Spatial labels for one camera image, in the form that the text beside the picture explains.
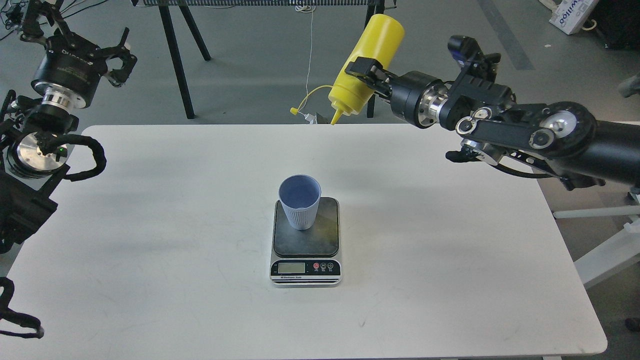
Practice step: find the digital kitchen scale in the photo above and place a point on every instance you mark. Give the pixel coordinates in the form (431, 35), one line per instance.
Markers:
(311, 257)

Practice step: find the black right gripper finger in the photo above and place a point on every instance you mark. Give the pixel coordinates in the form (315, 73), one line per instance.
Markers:
(383, 86)
(363, 68)

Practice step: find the yellow squeeze bottle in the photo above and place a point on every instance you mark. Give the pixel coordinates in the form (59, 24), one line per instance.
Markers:
(380, 40)

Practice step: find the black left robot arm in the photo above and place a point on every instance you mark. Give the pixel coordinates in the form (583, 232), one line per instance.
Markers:
(39, 144)

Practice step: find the white cardboard box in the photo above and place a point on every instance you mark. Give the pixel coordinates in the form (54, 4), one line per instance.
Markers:
(569, 16)

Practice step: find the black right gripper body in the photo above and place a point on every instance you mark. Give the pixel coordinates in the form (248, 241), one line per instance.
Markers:
(407, 97)

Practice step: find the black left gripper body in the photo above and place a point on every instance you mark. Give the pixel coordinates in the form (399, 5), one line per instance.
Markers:
(70, 68)

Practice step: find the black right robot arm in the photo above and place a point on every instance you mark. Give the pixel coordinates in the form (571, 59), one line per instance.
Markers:
(562, 140)

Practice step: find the black metal rack stand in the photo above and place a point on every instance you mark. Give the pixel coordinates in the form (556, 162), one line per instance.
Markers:
(245, 24)

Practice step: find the white power adapter on floor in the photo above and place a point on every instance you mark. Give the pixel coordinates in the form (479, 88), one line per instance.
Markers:
(315, 119)

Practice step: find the blue plastic cup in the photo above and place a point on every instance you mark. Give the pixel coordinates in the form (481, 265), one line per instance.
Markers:
(300, 196)

